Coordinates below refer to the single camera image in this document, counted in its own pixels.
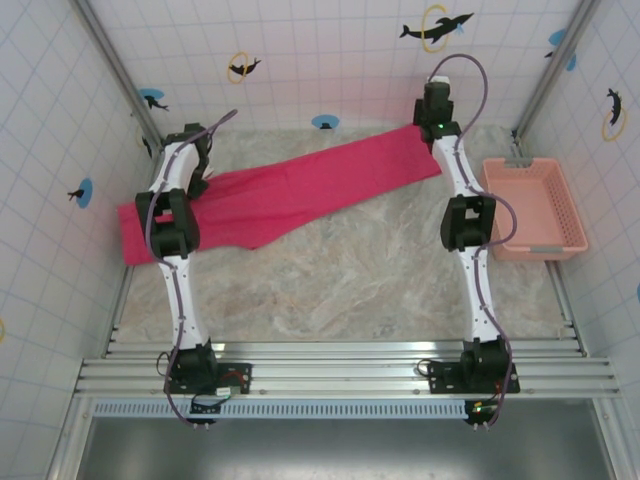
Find pink long pants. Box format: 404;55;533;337
116;123;444;267

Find shark blue circle sticker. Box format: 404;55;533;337
137;88;170;113

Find seal blue circle sticker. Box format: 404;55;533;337
67;178;95;209

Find pink plastic basket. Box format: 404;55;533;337
480;157;590;263

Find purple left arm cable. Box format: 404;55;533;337
142;108;239;430

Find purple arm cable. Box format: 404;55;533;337
142;108;239;430
427;53;519;431

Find black fish yellow ring sticker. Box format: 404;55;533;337
135;122;154;160

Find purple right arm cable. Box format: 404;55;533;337
427;53;519;431

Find large dolphin whale ring sticker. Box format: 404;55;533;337
398;4;475;54

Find small dolphin yellow ring sticker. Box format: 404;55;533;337
227;51;263;84

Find aluminium corner post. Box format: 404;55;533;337
73;0;167;147
516;0;601;140

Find blue patch sticker behind post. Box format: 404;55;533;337
543;28;578;72

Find orca yellow ring sticker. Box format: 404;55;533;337
601;87;628;143

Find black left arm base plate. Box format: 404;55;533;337
167;360;254;397

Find aluminium rail frame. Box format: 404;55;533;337
73;262;621;401

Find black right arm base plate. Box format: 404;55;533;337
427;359;521;397

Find white slotted cable duct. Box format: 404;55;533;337
92;399;474;419

